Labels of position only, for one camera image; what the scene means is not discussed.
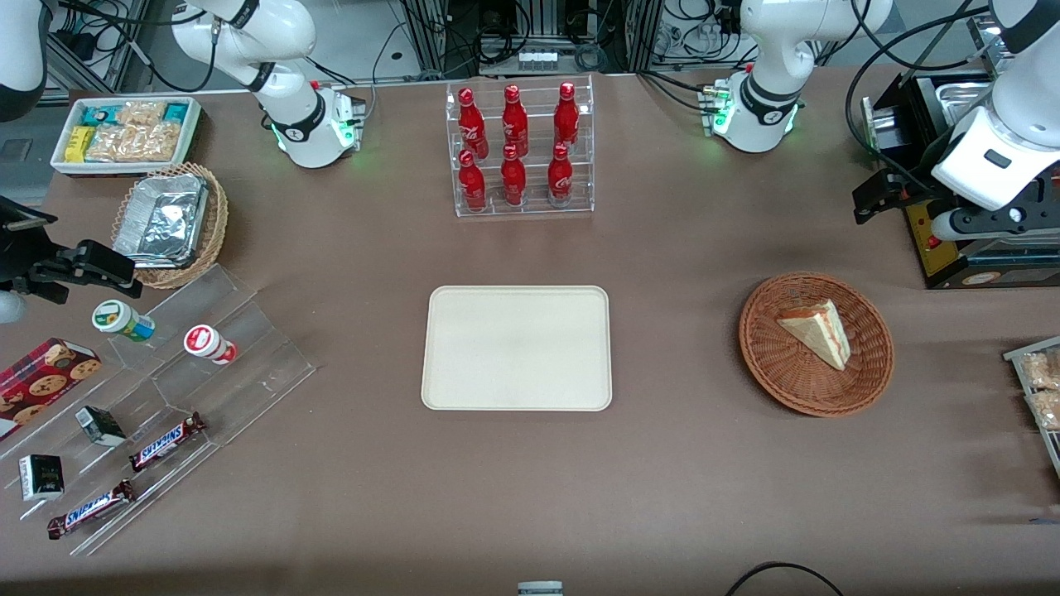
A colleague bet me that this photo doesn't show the black food warmer machine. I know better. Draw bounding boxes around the black food warmer machine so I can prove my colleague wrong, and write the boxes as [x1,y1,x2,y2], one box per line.
[861,17,1060,291]

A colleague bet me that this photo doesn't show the light tan wicker basket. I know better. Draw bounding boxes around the light tan wicker basket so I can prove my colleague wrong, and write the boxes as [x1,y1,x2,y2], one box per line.
[111,161,229,291]

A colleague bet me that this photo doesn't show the white rectangular snack bin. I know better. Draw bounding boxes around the white rectangular snack bin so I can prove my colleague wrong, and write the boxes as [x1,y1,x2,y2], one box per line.
[51,96,203,177]

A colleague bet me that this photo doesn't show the red cookie box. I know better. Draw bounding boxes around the red cookie box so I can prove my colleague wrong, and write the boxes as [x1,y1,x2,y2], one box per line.
[0,337,103,441]

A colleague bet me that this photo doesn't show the clear cracker bag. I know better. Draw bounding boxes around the clear cracker bag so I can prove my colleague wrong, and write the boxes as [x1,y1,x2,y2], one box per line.
[86,123,138,163]
[115,100,167,127]
[132,122,184,163]

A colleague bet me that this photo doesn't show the small black white carton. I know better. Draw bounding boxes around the small black white carton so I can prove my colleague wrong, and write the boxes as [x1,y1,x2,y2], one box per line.
[18,454,66,503]

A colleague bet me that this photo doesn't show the silver foil container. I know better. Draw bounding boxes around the silver foil container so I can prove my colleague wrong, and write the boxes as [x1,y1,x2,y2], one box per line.
[113,173,210,271]

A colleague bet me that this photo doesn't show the steel warmer pan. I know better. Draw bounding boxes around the steel warmer pan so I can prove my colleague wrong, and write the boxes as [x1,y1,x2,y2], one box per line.
[936,79,999,125]

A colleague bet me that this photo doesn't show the clear acrylic bottle rack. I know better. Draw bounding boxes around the clear acrylic bottle rack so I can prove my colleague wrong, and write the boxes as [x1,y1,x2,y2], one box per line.
[446,74,595,219]

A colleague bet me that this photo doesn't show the clear acrylic stepped display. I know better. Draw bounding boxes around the clear acrylic stepped display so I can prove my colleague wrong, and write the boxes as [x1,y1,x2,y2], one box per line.
[0,263,318,557]

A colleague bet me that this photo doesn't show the clear fried snack bag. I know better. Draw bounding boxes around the clear fried snack bag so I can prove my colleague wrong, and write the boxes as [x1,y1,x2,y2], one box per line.
[1019,348,1060,391]
[1026,388,1060,432]

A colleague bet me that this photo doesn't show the red label yogurt cup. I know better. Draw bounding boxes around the red label yogurt cup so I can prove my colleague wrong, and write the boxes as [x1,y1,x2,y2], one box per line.
[183,324,239,367]

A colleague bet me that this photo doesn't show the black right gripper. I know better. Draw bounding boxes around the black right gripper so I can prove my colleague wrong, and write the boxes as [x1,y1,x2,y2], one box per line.
[0,195,144,304]

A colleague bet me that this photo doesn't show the brown round wicker basket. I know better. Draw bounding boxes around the brown round wicker basket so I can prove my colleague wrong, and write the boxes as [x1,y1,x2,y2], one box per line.
[739,272,896,417]

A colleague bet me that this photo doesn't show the black looped cable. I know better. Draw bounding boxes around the black looped cable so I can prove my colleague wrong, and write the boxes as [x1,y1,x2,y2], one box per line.
[725,560,846,596]

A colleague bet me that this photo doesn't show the beige rectangular tray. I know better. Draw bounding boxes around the beige rectangular tray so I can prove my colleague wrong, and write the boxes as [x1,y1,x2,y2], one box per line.
[421,286,613,412]

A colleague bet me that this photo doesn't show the brown snickers bar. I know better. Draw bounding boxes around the brown snickers bar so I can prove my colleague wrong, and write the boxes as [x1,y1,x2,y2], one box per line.
[46,479,137,541]
[128,411,207,473]

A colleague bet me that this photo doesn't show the black left wrist camera bracket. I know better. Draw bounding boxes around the black left wrist camera bracket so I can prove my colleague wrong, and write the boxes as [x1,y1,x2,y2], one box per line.
[952,202,1047,243]

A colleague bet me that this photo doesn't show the red cola bottle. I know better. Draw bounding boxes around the red cola bottle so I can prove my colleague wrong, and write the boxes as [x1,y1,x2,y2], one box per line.
[502,84,530,158]
[547,142,575,204]
[458,88,489,160]
[553,81,581,151]
[500,144,528,209]
[458,149,488,213]

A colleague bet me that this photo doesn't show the green label yogurt cup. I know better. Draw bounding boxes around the green label yogurt cup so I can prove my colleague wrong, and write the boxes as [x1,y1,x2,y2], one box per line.
[91,300,157,344]

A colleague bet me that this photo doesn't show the triangular sandwich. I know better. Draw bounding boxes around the triangular sandwich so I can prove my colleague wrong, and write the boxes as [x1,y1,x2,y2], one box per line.
[776,300,852,372]

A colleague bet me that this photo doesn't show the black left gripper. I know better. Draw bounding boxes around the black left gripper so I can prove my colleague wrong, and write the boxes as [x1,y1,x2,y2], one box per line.
[852,169,943,226]

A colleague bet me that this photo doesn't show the grey metal snack tray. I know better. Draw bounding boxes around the grey metal snack tray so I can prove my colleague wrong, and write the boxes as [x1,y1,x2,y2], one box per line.
[1003,335,1060,482]

